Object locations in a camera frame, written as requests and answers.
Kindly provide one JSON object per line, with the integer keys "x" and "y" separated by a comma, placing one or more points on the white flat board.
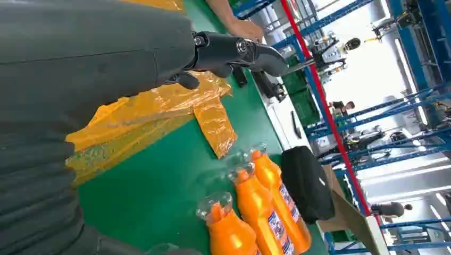
{"x": 378, "y": 239}

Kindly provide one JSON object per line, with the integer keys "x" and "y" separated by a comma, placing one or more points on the black zip case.
{"x": 306, "y": 183}

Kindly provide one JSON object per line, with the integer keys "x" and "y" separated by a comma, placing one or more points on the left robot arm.
{"x": 35, "y": 197}

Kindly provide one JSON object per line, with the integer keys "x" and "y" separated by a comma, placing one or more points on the green table mat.
{"x": 158, "y": 183}

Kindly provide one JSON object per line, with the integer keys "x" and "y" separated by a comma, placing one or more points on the yellow sheet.
{"x": 141, "y": 116}

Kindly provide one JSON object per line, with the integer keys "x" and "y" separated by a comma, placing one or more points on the red pole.
{"x": 326, "y": 105}

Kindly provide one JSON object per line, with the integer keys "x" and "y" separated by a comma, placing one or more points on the brown cardboard box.
{"x": 347, "y": 214}

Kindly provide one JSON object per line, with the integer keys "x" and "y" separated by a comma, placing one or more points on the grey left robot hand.
{"x": 88, "y": 52}

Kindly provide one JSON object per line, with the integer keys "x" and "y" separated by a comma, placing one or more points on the person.
{"x": 348, "y": 105}

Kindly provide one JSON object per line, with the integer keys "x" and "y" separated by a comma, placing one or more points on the blue steel rack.
{"x": 415, "y": 223}
{"x": 410, "y": 45}
{"x": 246, "y": 7}

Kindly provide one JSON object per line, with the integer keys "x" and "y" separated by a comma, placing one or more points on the green plastic crate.
{"x": 296, "y": 81}
{"x": 306, "y": 109}

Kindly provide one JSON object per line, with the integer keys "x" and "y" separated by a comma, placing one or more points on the background humanoid robot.
{"x": 331, "y": 56}

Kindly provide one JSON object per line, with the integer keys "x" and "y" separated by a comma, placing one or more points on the person's right hand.
{"x": 246, "y": 30}

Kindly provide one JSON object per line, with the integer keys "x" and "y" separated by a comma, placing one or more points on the orange drink bottle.
{"x": 275, "y": 183}
{"x": 229, "y": 235}
{"x": 253, "y": 204}

